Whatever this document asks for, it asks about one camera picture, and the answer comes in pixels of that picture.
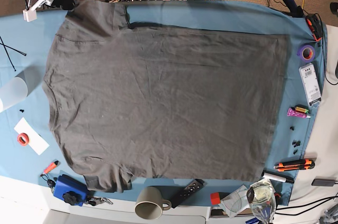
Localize orange marker pen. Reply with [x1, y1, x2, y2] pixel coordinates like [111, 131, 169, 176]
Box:
[40, 160, 59, 177]

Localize orange black utility knife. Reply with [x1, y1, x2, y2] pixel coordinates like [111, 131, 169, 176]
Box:
[274, 159, 315, 172]

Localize clear wine glass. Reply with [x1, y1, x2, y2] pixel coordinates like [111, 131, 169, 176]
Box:
[247, 179, 277, 224]

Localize metal keys carabiner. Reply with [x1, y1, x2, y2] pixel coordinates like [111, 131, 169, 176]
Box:
[85, 197, 113, 207]

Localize orange tape roll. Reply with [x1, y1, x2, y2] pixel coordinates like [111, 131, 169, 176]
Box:
[17, 133, 30, 146]

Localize black power adapter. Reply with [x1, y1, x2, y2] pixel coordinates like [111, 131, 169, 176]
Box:
[311, 178, 337, 187]

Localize blue black clamp tool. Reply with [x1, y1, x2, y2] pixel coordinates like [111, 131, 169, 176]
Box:
[282, 0, 304, 18]

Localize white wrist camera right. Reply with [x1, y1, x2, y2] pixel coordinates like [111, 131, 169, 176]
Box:
[23, 10, 37, 22]

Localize folded clear plastic bag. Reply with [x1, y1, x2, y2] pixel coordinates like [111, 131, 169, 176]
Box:
[219, 185, 249, 218]

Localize purple tape roll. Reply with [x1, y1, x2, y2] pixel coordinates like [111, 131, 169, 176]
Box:
[297, 44, 315, 63]

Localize purple glue tube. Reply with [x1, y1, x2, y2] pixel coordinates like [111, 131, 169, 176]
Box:
[287, 108, 311, 118]

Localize black remote control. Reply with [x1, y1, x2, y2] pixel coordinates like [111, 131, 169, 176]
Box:
[169, 179, 204, 208]

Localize black zip tie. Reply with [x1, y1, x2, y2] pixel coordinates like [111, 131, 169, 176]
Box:
[0, 36, 27, 72]

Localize white black marker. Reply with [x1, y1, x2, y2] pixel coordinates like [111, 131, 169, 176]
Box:
[261, 171, 294, 184]

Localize blue block with black knob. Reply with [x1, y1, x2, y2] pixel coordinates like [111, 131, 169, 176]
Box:
[53, 174, 89, 207]

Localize orange black tape measure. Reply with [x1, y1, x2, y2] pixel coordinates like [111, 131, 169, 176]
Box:
[305, 14, 323, 42]

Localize frosted plastic cup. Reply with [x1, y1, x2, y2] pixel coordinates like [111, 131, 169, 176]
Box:
[1, 77, 28, 112]

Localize grey T-shirt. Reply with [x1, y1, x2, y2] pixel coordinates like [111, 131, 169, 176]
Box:
[43, 1, 289, 192]

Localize beige ceramic mug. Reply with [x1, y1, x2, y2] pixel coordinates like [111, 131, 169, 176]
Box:
[134, 186, 172, 220]

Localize white paper sheet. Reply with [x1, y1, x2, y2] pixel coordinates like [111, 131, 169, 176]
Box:
[14, 117, 49, 155]

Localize red cube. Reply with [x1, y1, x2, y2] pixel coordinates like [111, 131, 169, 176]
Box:
[210, 192, 221, 205]

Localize white labelled package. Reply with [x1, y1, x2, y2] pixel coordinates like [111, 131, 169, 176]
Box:
[299, 63, 322, 107]

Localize yellow green battery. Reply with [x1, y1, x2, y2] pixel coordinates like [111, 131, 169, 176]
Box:
[294, 106, 309, 114]

